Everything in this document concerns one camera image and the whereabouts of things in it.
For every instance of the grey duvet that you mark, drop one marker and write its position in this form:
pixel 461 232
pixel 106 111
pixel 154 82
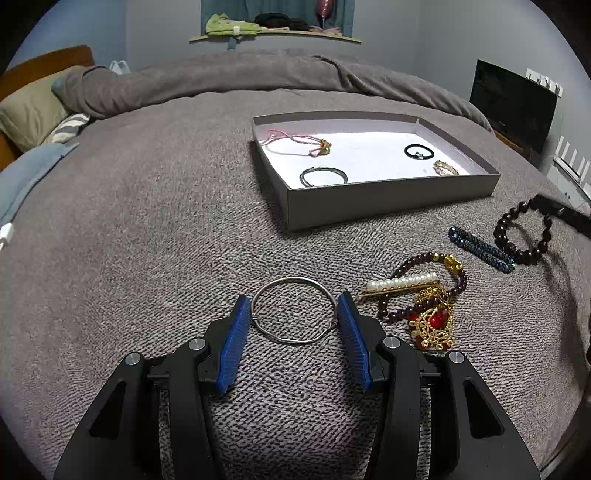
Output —
pixel 100 93

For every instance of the green cloth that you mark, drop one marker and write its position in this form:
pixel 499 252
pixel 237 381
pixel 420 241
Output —
pixel 222 25

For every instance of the white charger plug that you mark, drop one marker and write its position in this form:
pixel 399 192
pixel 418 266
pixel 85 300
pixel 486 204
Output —
pixel 6 233

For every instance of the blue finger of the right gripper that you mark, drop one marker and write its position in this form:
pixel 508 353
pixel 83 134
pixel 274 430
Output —
pixel 578 221

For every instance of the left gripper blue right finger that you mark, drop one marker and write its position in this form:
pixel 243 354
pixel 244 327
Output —
pixel 371 352

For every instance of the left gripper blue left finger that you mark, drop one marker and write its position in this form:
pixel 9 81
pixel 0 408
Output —
pixel 220 350

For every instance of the pink wine glass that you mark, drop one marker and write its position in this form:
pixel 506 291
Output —
pixel 323 10

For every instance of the pearl hair clip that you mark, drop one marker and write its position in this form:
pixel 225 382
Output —
pixel 404 283

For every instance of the grey cardboard tray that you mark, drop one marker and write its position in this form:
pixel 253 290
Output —
pixel 330 167

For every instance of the blue blanket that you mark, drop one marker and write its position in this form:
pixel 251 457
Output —
pixel 22 175

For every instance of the striped pillow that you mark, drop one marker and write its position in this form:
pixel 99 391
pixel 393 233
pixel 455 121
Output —
pixel 68 129

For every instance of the black television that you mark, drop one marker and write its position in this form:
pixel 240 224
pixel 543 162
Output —
pixel 516 107

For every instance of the white wall hooks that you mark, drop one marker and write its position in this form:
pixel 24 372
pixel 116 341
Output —
pixel 545 82

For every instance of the wooden headboard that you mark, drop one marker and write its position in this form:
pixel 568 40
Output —
pixel 35 69

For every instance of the teal curtain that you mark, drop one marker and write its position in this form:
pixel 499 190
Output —
pixel 340 17

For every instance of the red gold brooch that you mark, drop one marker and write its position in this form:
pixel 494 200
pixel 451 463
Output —
pixel 432 322

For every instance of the olive green pillow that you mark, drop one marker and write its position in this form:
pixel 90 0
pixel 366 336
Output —
pixel 32 112

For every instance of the white router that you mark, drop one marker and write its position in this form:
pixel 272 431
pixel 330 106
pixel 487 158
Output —
pixel 569 172

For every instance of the black cloth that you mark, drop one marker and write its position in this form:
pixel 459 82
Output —
pixel 277 20

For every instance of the white plastic bag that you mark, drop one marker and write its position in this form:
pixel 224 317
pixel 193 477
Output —
pixel 119 67

